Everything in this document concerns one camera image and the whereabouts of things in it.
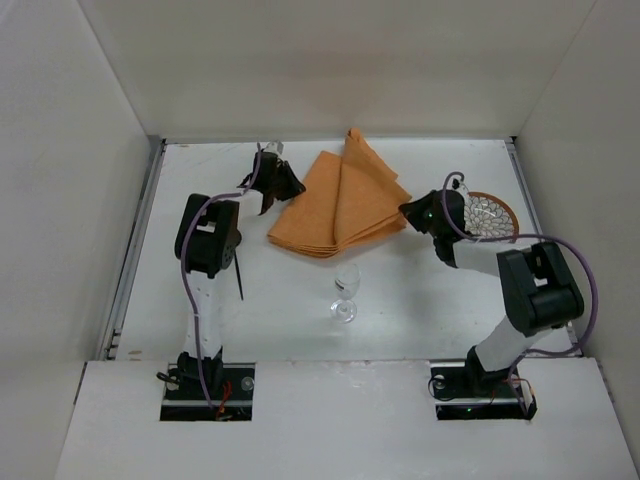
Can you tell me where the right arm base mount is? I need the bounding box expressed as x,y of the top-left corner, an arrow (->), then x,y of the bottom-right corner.
427,361 -> 538,421

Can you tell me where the patterned ceramic plate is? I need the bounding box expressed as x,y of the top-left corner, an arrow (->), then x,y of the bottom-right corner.
464,192 -> 519,238

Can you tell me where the orange cloth napkin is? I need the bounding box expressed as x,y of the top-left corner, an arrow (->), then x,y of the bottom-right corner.
267,128 -> 411,258

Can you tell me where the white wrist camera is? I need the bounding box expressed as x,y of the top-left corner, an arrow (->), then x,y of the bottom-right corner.
451,178 -> 468,195
262,140 -> 284,156

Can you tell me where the clear wine glass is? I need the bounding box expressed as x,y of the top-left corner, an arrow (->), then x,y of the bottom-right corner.
330,263 -> 361,324

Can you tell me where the black spoon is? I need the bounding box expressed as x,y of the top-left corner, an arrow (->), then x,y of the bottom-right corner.
234,251 -> 244,301

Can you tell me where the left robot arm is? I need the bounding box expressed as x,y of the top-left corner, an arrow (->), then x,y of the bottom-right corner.
174,141 -> 306,395

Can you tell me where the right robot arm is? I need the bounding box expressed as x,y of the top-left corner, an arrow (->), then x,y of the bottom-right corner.
399,189 -> 584,397

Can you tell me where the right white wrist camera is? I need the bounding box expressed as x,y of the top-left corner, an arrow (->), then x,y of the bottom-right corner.
451,178 -> 468,195

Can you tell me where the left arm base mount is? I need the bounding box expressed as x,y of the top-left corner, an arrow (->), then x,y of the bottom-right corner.
156,362 -> 256,422

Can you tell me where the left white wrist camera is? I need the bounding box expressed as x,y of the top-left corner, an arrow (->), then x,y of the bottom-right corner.
262,140 -> 284,156

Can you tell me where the aluminium table edge rail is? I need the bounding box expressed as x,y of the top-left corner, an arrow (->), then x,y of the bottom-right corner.
94,135 -> 166,360

